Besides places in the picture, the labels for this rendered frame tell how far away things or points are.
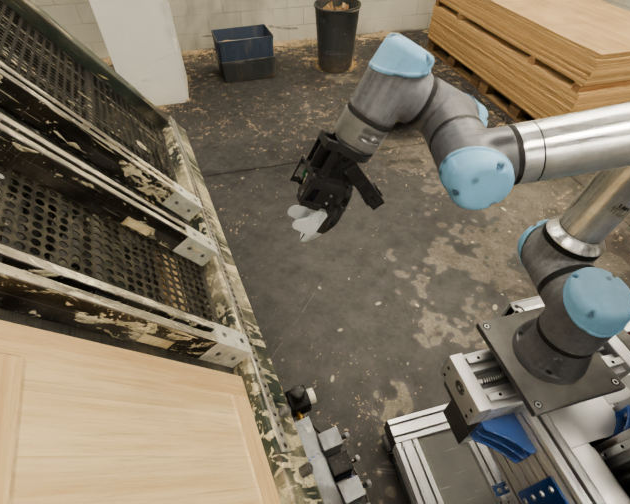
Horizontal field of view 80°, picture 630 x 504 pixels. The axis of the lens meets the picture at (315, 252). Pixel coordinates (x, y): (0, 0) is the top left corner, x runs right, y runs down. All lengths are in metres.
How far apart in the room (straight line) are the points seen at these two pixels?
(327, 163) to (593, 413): 0.83
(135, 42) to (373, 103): 3.73
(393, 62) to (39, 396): 0.66
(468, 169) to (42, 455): 0.64
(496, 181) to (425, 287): 1.92
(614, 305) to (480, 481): 1.06
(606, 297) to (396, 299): 1.55
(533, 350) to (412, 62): 0.65
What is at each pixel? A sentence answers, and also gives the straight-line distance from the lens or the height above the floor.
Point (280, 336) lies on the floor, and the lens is 2.11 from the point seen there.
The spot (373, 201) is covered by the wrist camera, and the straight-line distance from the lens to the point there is 0.67.
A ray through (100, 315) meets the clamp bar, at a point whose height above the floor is 1.25.
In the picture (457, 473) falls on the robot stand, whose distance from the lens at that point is 1.73.
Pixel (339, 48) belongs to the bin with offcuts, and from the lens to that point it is 4.73.
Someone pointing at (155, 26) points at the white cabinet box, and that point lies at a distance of 4.14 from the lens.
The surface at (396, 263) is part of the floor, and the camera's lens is 2.46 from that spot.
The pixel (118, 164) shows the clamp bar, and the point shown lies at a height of 1.17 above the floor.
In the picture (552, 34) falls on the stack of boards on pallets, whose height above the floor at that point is 0.76.
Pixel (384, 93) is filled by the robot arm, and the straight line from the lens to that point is 0.55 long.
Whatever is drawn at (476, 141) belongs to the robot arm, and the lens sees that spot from 0.50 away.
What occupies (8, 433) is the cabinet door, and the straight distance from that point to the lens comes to 0.65.
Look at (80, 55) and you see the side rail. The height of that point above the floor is 1.25.
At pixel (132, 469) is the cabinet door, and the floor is 1.18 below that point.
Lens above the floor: 1.82
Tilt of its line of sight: 48 degrees down
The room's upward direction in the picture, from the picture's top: straight up
